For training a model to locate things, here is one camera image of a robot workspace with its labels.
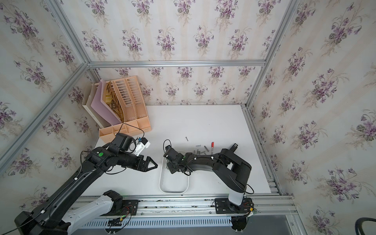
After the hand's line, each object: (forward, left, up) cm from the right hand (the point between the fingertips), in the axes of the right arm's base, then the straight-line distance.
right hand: (173, 164), depth 88 cm
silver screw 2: (+13, -17, 0) cm, 21 cm away
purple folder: (+23, +42, +25) cm, 54 cm away
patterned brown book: (+37, +43, +18) cm, 60 cm away
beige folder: (+20, +47, +25) cm, 57 cm away
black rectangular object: (+12, -39, +1) cm, 41 cm away
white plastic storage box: (-11, -3, +1) cm, 11 cm away
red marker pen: (+13, -25, 0) cm, 29 cm away
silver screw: (+20, -7, -1) cm, 21 cm away
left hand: (-8, +7, +18) cm, 21 cm away
